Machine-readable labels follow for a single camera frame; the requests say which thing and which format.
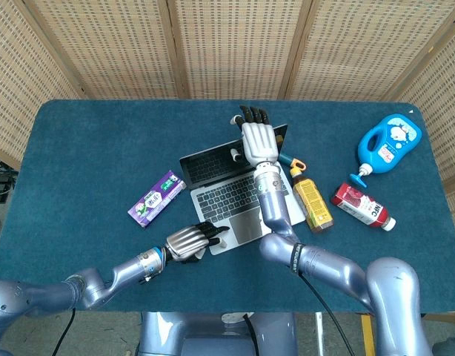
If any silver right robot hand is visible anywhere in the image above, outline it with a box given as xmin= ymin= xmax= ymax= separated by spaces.
xmin=230 ymin=105 xmax=281 ymax=166

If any purple carton box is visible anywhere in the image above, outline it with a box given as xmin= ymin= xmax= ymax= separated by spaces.
xmin=127 ymin=170 xmax=187 ymax=228

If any grey-blue robot torso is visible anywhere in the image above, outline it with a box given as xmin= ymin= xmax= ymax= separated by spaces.
xmin=136 ymin=311 xmax=299 ymax=356

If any blue detergent pump bottle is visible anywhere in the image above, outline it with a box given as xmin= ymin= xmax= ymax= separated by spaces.
xmin=348 ymin=113 xmax=424 ymax=188

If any black torso cable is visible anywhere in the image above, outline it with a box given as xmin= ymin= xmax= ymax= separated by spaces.
xmin=243 ymin=314 xmax=261 ymax=356

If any red juice bottle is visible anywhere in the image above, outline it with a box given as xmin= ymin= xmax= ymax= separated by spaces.
xmin=331 ymin=182 xmax=396 ymax=233

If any blue table mat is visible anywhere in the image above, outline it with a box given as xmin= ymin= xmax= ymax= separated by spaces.
xmin=0 ymin=99 xmax=455 ymax=313

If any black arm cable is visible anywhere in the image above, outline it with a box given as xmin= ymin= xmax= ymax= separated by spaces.
xmin=50 ymin=306 xmax=77 ymax=356
xmin=296 ymin=273 xmax=357 ymax=356

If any white table leg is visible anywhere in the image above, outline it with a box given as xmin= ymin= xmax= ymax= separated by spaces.
xmin=315 ymin=311 xmax=325 ymax=356

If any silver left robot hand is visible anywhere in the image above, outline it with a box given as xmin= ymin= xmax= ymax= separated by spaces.
xmin=164 ymin=221 xmax=230 ymax=266

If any yellow label tea bottle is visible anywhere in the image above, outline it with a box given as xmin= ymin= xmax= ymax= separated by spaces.
xmin=289 ymin=165 xmax=335 ymax=234

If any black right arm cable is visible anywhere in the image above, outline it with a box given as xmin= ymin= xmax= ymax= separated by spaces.
xmin=296 ymin=273 xmax=357 ymax=356

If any teal lint roller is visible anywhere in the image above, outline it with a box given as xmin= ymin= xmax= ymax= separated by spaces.
xmin=274 ymin=133 xmax=307 ymax=173

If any silver laptop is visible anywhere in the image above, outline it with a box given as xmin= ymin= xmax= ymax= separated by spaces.
xmin=179 ymin=123 xmax=307 ymax=257

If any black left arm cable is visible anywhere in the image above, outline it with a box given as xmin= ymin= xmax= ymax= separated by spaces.
xmin=50 ymin=306 xmax=77 ymax=356

